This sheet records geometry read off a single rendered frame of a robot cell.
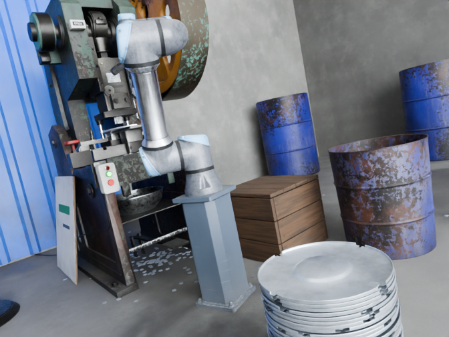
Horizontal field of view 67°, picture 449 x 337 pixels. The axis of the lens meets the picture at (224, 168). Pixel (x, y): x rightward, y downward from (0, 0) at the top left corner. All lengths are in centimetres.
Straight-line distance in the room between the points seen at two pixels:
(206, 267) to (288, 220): 49
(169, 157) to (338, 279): 75
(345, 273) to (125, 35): 90
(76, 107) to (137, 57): 107
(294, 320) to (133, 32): 91
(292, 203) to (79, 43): 132
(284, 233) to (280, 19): 375
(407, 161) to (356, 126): 322
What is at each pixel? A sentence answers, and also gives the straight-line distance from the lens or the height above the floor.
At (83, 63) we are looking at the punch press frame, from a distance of 192.
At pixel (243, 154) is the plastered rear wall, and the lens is 405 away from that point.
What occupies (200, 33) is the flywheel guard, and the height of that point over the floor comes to 120.
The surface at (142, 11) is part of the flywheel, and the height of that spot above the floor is 151.
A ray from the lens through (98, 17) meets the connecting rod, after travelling 207.
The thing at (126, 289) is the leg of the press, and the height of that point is 3.
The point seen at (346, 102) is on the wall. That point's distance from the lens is 476.
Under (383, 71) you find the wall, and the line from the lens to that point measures 452.
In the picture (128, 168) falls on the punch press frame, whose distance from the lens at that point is 179.
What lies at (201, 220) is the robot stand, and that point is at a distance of 129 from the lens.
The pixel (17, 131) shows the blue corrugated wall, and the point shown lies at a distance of 306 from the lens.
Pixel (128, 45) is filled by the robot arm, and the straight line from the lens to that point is 115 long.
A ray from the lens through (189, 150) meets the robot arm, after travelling 127.
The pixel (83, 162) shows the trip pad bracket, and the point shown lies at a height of 65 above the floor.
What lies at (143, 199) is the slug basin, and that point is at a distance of 191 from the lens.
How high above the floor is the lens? 68
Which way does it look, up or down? 7 degrees down
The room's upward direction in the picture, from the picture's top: 11 degrees counter-clockwise
